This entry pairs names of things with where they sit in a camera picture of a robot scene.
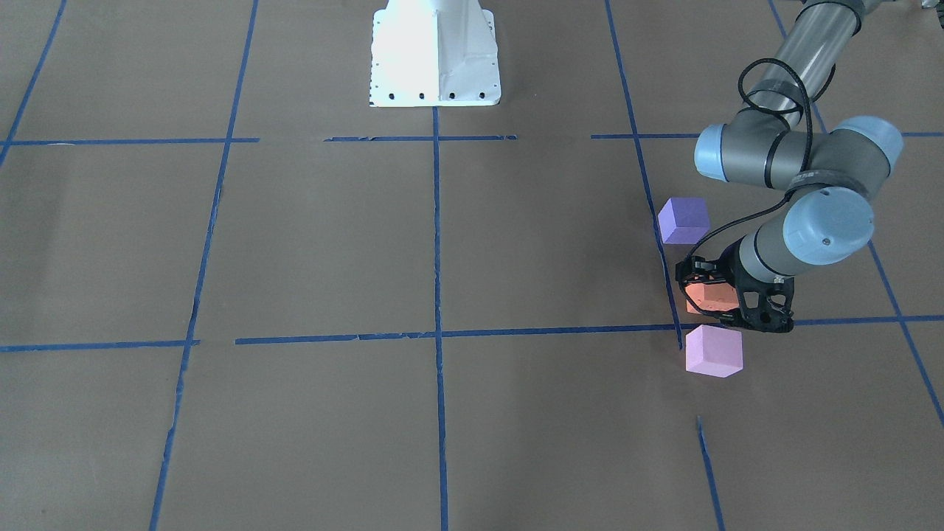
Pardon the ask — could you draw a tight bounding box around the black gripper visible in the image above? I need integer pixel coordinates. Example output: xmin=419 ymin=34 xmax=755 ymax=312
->
xmin=676 ymin=240 xmax=794 ymax=333

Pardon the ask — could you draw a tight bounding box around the orange foam cube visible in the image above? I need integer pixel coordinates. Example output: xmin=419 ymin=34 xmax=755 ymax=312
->
xmin=685 ymin=282 xmax=740 ymax=312

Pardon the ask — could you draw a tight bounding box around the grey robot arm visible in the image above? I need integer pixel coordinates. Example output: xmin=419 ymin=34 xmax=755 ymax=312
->
xmin=675 ymin=1 xmax=903 ymax=333

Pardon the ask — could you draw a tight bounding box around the pink foam cube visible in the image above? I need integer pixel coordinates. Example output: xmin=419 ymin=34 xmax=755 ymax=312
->
xmin=684 ymin=325 xmax=744 ymax=378

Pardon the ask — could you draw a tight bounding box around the purple foam cube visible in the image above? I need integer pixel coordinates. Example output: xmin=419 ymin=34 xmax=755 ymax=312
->
xmin=657 ymin=196 xmax=712 ymax=245

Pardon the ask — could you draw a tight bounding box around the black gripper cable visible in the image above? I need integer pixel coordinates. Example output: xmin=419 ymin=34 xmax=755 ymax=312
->
xmin=676 ymin=58 xmax=838 ymax=288

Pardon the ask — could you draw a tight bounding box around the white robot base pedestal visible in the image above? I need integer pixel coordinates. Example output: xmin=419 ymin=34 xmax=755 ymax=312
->
xmin=369 ymin=1 xmax=502 ymax=108

